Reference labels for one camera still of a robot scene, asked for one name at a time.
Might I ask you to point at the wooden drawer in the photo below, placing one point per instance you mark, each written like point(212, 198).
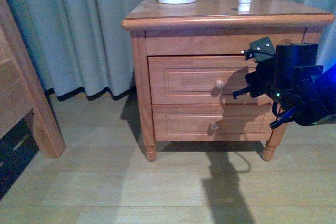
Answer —
point(200, 80)
point(231, 122)

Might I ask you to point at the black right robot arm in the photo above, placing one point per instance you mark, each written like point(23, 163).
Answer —
point(315, 112)

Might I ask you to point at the wooden nightstand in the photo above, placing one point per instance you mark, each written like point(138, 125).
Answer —
point(212, 28)

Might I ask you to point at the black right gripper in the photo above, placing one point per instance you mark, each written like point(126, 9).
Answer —
point(285, 73)

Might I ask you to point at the grey curtain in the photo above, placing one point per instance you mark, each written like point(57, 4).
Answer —
point(79, 45)

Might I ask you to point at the wooden bed frame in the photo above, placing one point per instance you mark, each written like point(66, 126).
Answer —
point(22, 97)

